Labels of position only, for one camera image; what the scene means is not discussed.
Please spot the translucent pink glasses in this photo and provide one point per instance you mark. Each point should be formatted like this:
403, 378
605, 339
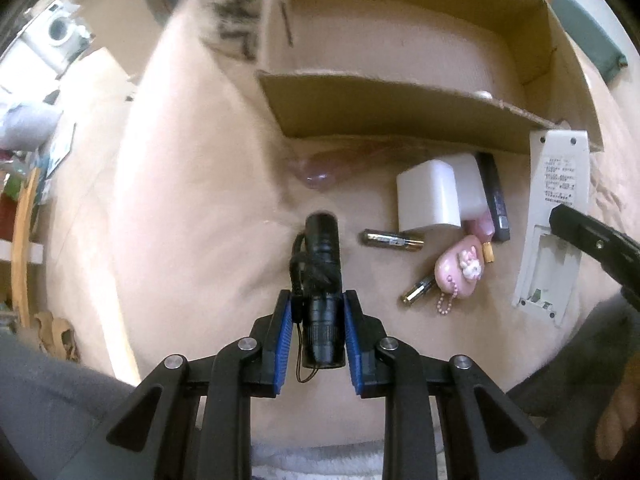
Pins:
323, 170

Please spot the white earbuds case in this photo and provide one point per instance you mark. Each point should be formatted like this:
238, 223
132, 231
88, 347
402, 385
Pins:
443, 191

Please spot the wooden chair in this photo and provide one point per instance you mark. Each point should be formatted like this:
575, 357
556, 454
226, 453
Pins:
20, 247

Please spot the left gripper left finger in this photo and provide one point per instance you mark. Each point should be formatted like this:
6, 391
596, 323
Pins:
191, 419

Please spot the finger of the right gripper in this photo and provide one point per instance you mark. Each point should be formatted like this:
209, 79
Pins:
617, 253

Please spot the cardboard box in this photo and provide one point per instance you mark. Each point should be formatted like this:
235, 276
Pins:
486, 73

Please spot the pink plush keychain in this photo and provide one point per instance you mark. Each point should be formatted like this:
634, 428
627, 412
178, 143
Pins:
458, 271

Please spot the black gold AA battery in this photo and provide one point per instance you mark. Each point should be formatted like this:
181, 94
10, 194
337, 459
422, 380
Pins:
392, 240

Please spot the white washing machine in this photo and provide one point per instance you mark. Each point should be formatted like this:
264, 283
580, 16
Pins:
58, 37

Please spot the white air conditioner remote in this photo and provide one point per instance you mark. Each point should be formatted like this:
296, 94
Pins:
559, 184

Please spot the pink lipstick tube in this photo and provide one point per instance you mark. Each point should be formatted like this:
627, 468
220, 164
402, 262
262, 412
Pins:
484, 229

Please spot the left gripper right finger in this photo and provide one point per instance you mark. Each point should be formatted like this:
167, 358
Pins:
485, 435

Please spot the black flashlight with strap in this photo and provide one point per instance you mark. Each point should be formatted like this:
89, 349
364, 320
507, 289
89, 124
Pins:
317, 302

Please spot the black rectangular lighter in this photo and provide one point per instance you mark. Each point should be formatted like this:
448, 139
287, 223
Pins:
494, 195

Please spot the black white patterned fleece blanket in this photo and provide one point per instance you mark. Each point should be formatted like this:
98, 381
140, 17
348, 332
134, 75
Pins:
230, 26

